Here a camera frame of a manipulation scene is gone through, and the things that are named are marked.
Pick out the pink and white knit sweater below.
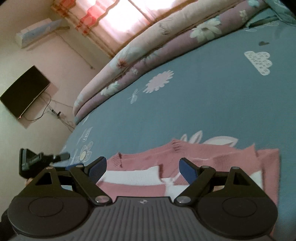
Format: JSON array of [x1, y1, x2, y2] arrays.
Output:
[[96, 138, 281, 210]]

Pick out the black wall television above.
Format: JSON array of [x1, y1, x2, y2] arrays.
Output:
[[0, 65, 52, 120]]

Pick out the black television cables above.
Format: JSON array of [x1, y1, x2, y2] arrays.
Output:
[[23, 91, 77, 129]]

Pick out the pink window curtain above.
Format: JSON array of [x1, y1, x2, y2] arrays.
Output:
[[51, 0, 199, 58]]

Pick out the blue printed pillow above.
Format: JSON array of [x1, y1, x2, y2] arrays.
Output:
[[245, 0, 296, 29]]

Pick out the wall power strip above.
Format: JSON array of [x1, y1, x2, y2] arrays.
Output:
[[48, 108, 67, 118]]

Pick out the folded floral quilt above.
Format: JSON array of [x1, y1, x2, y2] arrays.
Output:
[[73, 0, 278, 124]]

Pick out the blue floral bed sheet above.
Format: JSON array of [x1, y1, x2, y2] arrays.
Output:
[[52, 20, 296, 241]]

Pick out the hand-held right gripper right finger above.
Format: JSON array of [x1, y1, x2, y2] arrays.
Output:
[[174, 158, 263, 206]]

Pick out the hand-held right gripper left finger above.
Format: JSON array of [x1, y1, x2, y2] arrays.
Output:
[[25, 156, 115, 206]]

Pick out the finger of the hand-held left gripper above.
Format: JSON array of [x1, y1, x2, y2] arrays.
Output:
[[43, 152, 71, 163], [52, 163, 80, 172]]

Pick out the white air conditioner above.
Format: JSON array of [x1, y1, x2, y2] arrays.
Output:
[[15, 19, 70, 49]]

